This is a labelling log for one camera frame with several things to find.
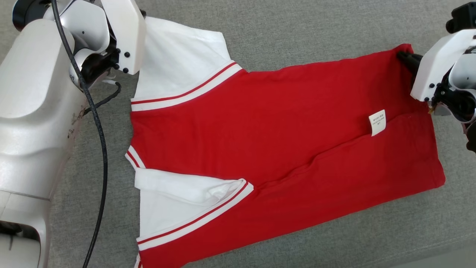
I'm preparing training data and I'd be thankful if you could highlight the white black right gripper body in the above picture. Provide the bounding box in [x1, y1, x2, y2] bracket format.
[410, 29, 476, 103]

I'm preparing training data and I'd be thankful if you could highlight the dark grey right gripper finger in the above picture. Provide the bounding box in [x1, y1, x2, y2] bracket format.
[397, 51, 424, 75]

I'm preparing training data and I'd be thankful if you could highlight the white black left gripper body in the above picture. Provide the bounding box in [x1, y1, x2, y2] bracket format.
[100, 0, 146, 75]

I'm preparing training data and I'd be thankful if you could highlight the red white jersey shirt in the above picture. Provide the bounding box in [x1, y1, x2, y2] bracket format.
[125, 17, 446, 268]

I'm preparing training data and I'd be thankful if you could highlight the thin black cable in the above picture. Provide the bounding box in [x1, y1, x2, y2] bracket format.
[83, 81, 122, 117]

